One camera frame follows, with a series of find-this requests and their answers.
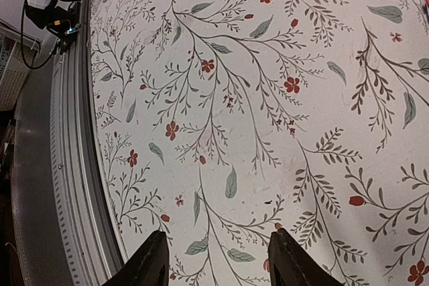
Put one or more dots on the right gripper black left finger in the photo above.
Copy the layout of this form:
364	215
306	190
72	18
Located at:
147	266

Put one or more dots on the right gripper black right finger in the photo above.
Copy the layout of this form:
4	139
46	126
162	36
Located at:
291	265

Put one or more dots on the white perforated crate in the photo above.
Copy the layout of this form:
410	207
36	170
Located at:
13	70

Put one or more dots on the aluminium front rail frame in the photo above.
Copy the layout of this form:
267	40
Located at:
87	234

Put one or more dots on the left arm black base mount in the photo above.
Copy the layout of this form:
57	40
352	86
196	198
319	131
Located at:
58	17

